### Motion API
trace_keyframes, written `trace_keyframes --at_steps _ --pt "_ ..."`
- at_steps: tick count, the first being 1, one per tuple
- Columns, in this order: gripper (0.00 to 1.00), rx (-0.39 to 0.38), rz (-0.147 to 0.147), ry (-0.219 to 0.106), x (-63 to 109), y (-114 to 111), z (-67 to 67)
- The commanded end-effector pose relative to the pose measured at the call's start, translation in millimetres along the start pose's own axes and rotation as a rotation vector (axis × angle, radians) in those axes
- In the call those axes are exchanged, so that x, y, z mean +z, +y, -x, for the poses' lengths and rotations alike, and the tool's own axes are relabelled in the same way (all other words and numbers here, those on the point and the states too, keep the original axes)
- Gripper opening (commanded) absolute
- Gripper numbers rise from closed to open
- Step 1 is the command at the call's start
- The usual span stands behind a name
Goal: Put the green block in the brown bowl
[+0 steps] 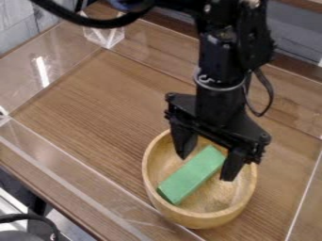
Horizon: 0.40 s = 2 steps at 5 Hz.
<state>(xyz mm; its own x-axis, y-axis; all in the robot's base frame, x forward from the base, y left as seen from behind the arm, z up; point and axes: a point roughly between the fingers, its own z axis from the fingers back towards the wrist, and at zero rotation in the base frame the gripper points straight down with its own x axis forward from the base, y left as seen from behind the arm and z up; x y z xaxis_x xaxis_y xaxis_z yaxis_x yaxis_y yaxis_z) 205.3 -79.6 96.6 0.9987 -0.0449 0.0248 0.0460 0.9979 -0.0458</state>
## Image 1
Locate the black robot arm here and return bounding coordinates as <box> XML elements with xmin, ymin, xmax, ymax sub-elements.
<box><xmin>29</xmin><ymin>0</ymin><xmax>275</xmax><ymax>182</ymax></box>

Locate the brown wooden bowl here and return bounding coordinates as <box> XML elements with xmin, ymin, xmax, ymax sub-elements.
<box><xmin>140</xmin><ymin>130</ymin><xmax>258</xmax><ymax>230</ymax></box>

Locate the green rectangular block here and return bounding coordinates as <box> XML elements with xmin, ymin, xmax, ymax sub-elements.
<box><xmin>156</xmin><ymin>145</ymin><xmax>226</xmax><ymax>205</ymax></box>

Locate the clear acrylic corner bracket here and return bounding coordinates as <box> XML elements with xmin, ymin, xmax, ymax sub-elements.
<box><xmin>79</xmin><ymin>10</ymin><xmax>126</xmax><ymax>50</ymax></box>

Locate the clear acrylic tray wall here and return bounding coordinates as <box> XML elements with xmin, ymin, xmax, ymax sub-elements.
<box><xmin>0</xmin><ymin>106</ymin><xmax>204</xmax><ymax>241</ymax></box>

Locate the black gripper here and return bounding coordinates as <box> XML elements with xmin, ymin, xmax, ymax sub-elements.
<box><xmin>164</xmin><ymin>88</ymin><xmax>271</xmax><ymax>182</ymax></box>

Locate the black cable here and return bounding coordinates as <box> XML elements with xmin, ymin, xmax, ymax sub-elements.
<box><xmin>0</xmin><ymin>214</ymin><xmax>60</xmax><ymax>241</ymax></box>

